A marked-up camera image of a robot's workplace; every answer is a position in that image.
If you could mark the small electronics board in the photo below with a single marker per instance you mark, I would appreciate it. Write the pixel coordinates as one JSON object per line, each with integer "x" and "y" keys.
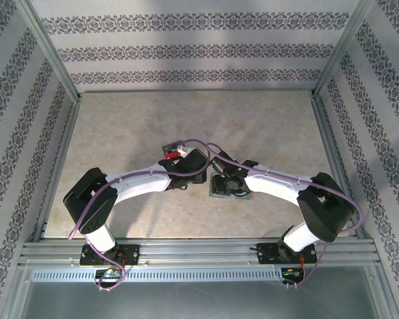
{"x": 109, "y": 273}
{"x": 291, "y": 273}

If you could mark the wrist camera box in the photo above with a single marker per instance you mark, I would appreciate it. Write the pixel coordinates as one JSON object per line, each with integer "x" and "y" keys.
{"x": 217, "y": 164}
{"x": 186, "y": 152}

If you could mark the green card holder wallet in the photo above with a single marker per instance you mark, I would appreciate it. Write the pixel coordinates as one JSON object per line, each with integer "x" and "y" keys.
{"x": 241, "y": 198}

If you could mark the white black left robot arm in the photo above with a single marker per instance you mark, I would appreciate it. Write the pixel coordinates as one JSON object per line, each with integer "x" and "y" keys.
{"x": 139, "y": 182}

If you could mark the grey metal tray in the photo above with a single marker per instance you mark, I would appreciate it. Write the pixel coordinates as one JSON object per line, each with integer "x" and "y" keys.
{"x": 199, "y": 299}

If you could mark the aluminium back frame rail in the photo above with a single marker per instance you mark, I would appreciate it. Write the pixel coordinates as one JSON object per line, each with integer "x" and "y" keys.
{"x": 196, "y": 91}

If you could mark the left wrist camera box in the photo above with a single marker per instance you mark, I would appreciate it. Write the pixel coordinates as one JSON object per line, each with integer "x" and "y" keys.
{"x": 186, "y": 152}

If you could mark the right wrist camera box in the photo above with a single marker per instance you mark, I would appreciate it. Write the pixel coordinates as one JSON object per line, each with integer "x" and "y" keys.
{"x": 217, "y": 164}

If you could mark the clear box with red items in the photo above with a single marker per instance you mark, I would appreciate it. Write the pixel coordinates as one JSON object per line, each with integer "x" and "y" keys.
{"x": 167, "y": 159}

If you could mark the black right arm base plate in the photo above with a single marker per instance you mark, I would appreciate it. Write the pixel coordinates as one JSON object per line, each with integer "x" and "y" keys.
{"x": 267, "y": 254}

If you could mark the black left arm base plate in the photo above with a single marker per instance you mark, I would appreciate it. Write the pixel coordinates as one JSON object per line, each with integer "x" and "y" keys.
{"x": 131, "y": 254}

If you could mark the aluminium side frame rail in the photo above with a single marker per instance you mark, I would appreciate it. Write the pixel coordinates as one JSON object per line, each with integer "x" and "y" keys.
{"x": 338, "y": 166}

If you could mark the aluminium frame post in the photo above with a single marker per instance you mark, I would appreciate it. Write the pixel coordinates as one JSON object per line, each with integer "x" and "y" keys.
{"x": 342, "y": 50}
{"x": 50, "y": 50}

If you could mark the aluminium front frame rail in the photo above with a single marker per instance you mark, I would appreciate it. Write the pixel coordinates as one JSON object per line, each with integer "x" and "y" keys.
{"x": 199, "y": 251}

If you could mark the black printed card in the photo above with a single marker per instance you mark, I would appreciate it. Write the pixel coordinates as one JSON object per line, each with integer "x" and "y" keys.
{"x": 170, "y": 148}

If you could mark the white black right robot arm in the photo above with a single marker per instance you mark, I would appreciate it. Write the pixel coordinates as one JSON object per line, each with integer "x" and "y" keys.
{"x": 272, "y": 182}

